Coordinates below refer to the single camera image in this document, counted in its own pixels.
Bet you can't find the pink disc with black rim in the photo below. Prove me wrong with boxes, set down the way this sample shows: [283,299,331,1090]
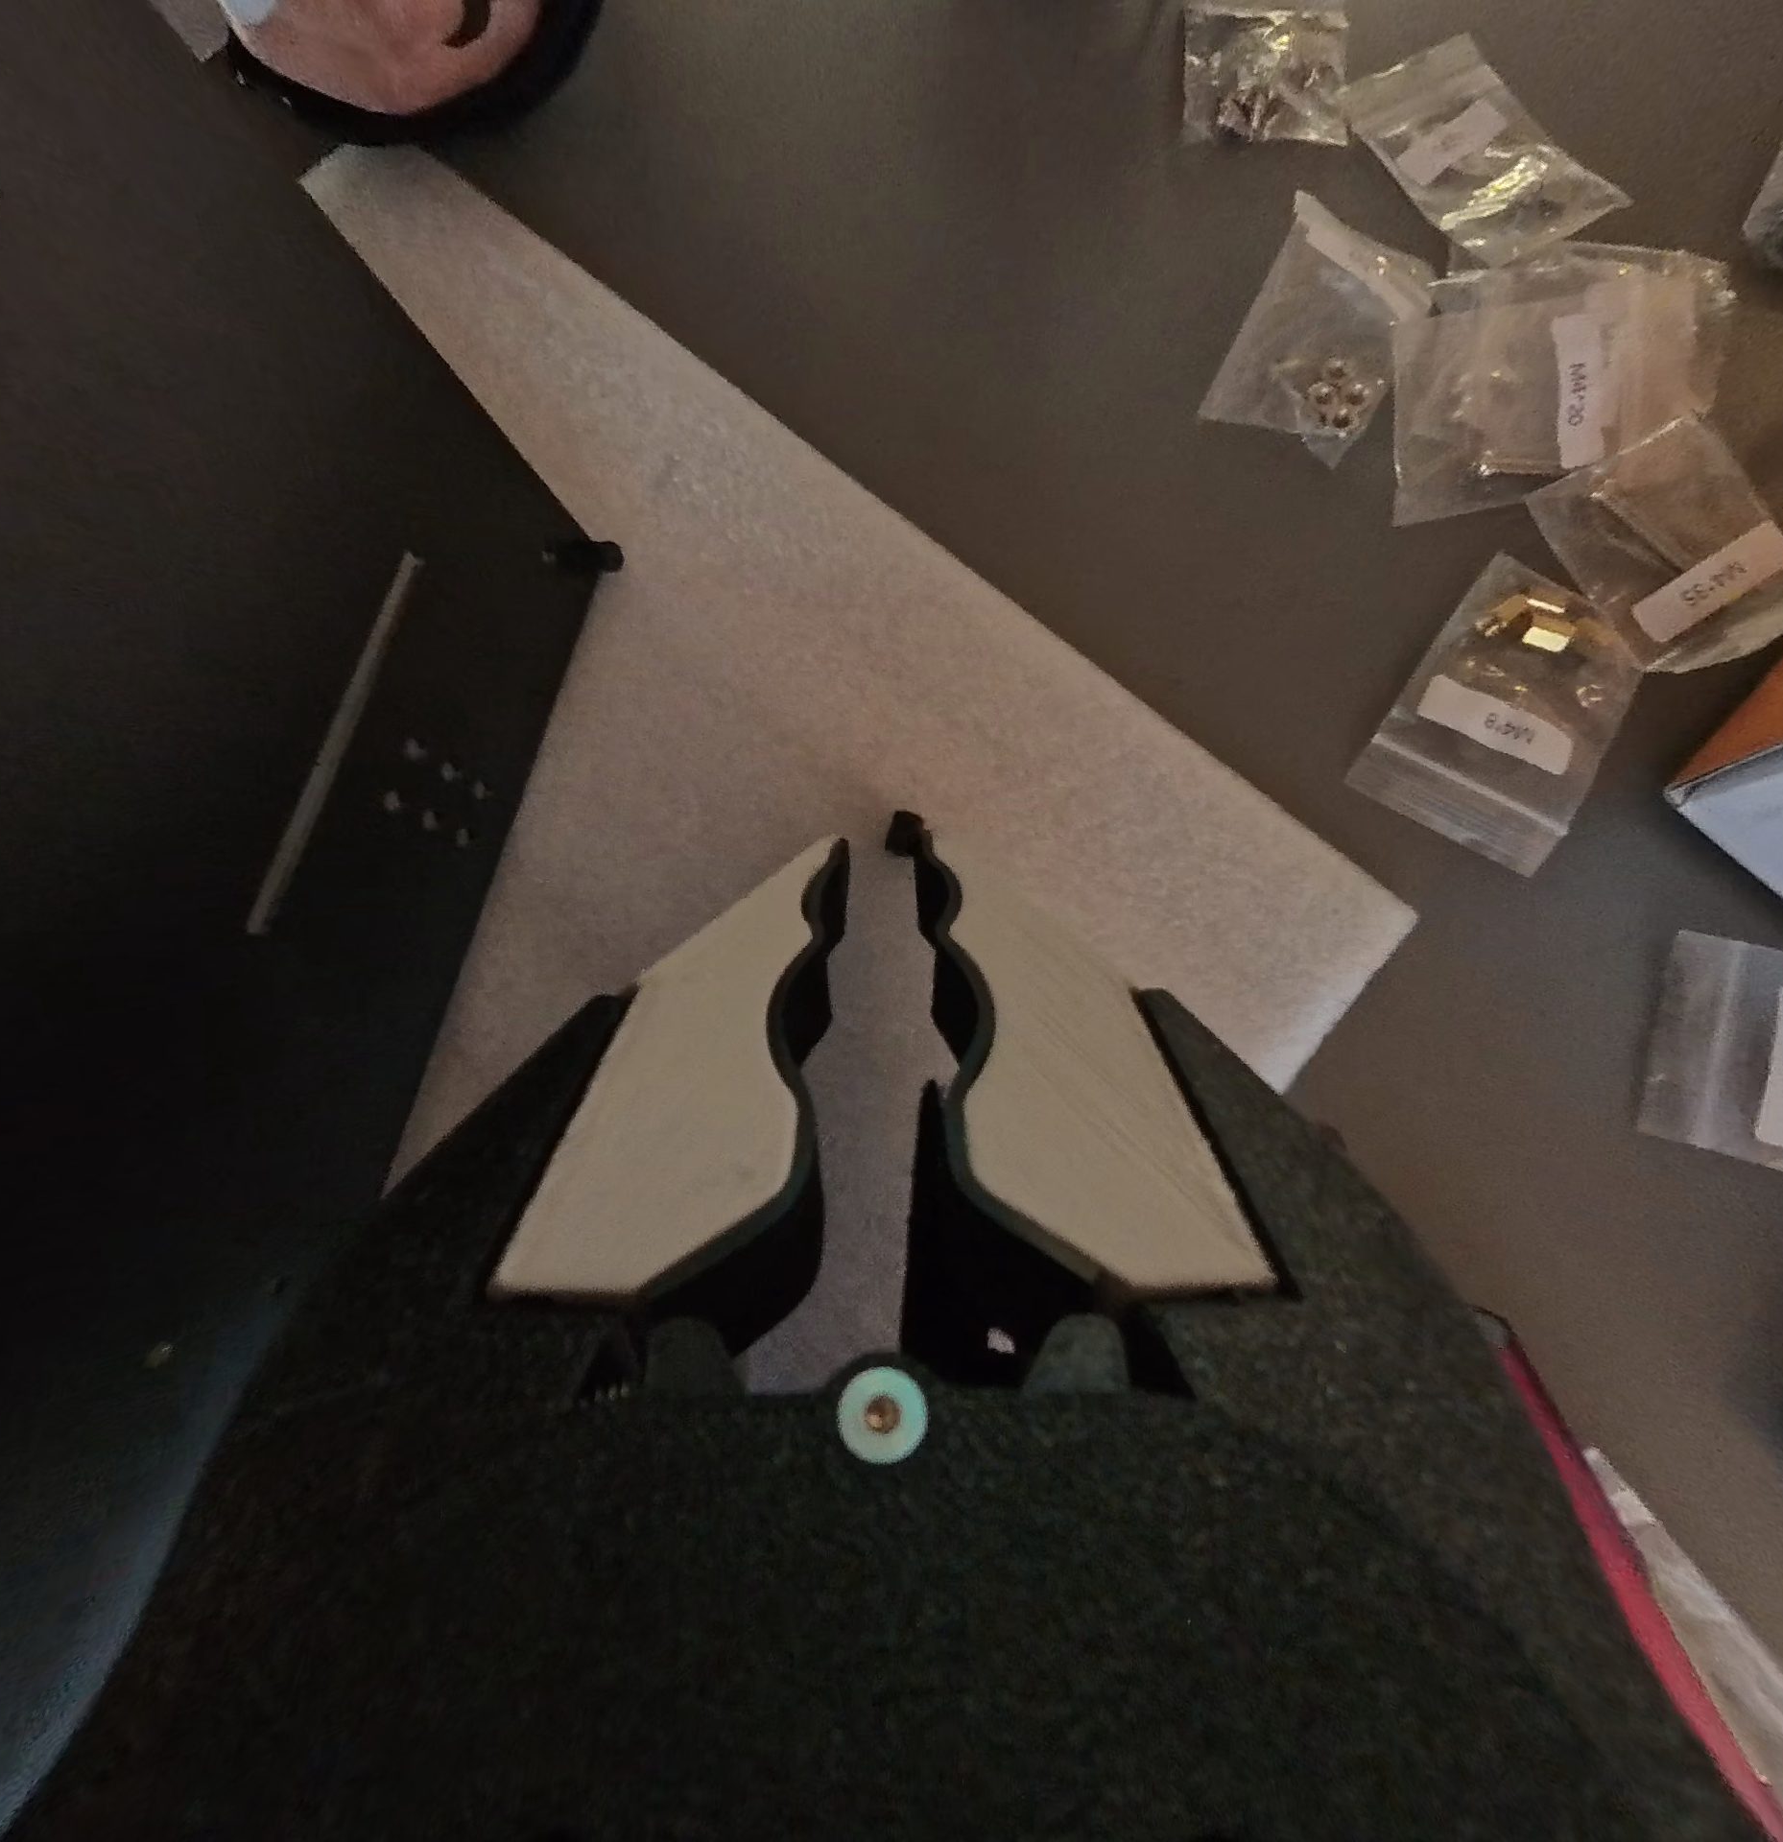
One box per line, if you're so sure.
[231,0,606,146]

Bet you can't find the orange cardboard box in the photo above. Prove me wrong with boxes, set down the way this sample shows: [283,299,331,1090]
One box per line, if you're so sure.
[1661,664,1783,921]

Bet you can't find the large clear plastic bag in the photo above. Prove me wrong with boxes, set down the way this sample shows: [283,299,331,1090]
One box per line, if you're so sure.
[1583,1447,1783,1842]

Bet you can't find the white foam sheet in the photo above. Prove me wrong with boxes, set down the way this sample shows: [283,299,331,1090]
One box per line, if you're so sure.
[300,144,1417,1396]

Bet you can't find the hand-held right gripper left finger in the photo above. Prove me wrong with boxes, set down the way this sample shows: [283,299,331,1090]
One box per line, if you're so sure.
[486,834,857,1304]

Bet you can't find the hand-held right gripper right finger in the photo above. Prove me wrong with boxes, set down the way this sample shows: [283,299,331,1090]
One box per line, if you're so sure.
[899,820,1284,1311]

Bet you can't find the dark grey desk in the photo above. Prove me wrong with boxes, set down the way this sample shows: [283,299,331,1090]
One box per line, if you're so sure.
[0,0,1783,1842]

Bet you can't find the pink electric screwdriver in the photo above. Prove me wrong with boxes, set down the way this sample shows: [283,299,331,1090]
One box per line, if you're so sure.
[1473,1303,1721,1786]

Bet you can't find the black metal plate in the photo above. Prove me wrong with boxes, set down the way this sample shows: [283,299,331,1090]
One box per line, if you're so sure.
[0,171,627,1440]

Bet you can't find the scattered small hardware bags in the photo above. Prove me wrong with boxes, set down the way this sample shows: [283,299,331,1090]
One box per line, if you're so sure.
[1180,0,1783,1167]

